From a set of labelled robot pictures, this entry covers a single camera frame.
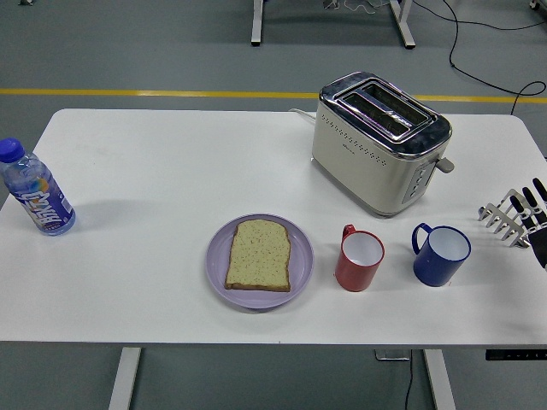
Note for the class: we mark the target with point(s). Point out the white background table leg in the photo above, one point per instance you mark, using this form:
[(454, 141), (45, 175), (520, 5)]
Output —
[(404, 25), (256, 25)]

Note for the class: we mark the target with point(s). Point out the cream and chrome toaster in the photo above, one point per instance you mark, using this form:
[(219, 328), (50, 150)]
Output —
[(363, 166)]

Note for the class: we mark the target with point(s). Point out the slice of toast bread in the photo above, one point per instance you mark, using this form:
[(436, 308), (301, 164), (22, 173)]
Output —
[(258, 256)]

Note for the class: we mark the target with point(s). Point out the purple round plate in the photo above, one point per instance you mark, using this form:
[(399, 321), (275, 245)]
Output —
[(299, 256)]

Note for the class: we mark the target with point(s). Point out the plastic bottle with blue label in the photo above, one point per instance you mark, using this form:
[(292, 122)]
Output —
[(42, 205)]

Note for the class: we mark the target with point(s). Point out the blue enamel cup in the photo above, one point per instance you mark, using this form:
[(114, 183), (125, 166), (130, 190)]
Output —
[(433, 271)]

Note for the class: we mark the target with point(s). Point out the metal toast rack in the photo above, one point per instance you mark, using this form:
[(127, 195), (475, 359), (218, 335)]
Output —
[(508, 193)]

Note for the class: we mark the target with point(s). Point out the red enamel cup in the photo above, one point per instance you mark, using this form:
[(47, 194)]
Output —
[(352, 275)]

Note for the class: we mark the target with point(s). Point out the black table control panel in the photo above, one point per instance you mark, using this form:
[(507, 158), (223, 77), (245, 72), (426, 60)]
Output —
[(513, 355)]

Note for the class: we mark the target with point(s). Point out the yellow floor tape line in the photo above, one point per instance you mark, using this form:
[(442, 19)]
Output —
[(128, 92)]

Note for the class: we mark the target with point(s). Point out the grey bracket under table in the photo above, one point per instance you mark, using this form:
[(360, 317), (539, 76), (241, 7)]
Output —
[(391, 355)]

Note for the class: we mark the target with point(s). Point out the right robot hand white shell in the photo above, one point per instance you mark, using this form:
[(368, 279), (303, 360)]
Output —
[(539, 243)]

